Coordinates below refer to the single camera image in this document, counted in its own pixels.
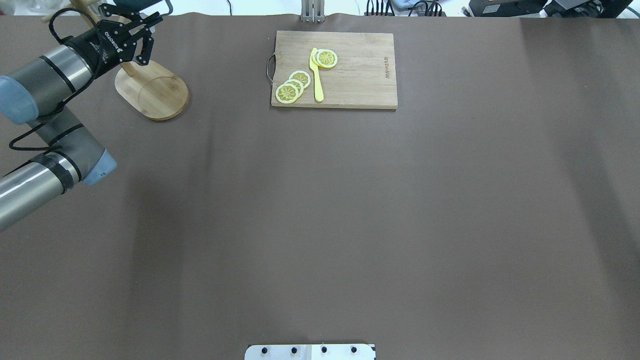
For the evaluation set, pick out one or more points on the wooden mug tree rack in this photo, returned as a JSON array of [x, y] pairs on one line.
[[152, 90]]

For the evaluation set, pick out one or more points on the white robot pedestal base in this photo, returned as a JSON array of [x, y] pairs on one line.
[[319, 351]]

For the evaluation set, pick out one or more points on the aluminium frame post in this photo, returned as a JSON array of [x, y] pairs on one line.
[[313, 11]]

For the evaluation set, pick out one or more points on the yellow plastic toy knife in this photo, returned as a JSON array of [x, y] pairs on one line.
[[317, 83]]

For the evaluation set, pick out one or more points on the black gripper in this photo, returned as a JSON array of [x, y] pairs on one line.
[[96, 44]]

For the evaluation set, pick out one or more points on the bamboo cutting board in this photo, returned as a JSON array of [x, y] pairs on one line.
[[363, 78]]

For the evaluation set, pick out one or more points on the lemon slice toy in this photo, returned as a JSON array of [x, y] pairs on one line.
[[302, 77], [285, 94], [325, 58], [297, 84], [313, 57]]

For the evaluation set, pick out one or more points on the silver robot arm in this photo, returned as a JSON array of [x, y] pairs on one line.
[[37, 95]]

